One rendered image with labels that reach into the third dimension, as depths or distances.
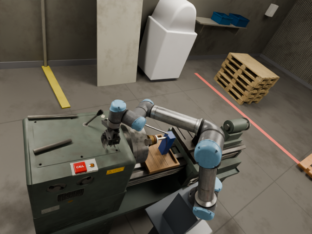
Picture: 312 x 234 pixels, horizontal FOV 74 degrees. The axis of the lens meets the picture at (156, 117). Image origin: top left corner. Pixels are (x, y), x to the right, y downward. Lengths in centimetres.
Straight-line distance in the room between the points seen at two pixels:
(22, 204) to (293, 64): 882
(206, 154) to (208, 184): 21
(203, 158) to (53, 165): 77
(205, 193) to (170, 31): 330
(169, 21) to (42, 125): 313
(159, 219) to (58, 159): 89
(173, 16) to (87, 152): 318
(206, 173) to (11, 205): 201
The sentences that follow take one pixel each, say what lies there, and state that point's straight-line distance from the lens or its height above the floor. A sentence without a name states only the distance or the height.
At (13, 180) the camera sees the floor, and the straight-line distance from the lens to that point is 271.
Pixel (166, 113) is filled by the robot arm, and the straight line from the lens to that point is 108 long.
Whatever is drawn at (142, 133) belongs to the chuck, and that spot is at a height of 123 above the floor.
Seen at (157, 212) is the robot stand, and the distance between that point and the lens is 176.
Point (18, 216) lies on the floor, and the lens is 252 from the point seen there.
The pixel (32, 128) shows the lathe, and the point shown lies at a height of 125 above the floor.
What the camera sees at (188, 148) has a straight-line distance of 186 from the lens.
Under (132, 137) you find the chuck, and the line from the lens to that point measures 145.
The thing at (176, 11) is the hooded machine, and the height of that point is 144.
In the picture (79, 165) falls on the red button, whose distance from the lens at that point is 122.
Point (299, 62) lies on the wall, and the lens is 918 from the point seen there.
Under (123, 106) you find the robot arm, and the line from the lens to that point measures 103.
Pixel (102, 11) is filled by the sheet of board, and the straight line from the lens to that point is 371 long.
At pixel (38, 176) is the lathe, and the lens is 121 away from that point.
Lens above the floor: 228
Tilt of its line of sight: 39 degrees down
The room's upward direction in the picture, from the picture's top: 22 degrees clockwise
